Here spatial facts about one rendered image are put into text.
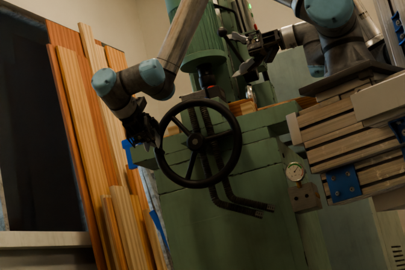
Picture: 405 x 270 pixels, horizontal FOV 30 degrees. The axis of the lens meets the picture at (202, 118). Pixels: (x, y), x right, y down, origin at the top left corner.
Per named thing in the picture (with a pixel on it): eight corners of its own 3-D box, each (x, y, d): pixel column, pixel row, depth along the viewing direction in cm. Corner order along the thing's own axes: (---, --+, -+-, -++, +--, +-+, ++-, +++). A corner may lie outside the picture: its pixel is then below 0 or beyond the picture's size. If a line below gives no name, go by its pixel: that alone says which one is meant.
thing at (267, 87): (254, 116, 285) (246, 86, 288) (257, 119, 291) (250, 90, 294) (277, 109, 283) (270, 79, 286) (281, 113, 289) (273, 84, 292)
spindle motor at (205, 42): (173, 67, 272) (156, -12, 279) (188, 78, 288) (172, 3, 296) (220, 52, 268) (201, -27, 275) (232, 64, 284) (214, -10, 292)
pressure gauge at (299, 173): (288, 189, 238) (282, 164, 240) (290, 190, 241) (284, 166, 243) (308, 184, 236) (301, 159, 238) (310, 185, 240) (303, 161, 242)
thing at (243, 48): (243, 70, 291) (234, 35, 295) (248, 76, 300) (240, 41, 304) (264, 64, 289) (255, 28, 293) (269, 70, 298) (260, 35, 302)
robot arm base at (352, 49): (389, 71, 208) (379, 38, 210) (364, 65, 196) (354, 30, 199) (342, 90, 217) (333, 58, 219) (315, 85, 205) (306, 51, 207)
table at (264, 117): (121, 160, 253) (117, 143, 254) (152, 170, 281) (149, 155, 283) (295, 111, 239) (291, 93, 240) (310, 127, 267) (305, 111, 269)
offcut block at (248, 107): (242, 116, 255) (239, 104, 256) (246, 117, 258) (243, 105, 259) (253, 112, 253) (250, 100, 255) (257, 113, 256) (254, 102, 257)
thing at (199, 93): (182, 107, 251) (178, 91, 252) (191, 113, 261) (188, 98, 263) (219, 96, 248) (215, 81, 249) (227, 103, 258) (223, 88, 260)
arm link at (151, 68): (165, 62, 217) (131, 76, 220) (151, 52, 207) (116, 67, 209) (173, 87, 215) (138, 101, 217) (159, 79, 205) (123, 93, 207)
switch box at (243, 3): (239, 37, 305) (231, 1, 309) (245, 44, 314) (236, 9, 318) (254, 32, 304) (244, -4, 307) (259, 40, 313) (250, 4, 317)
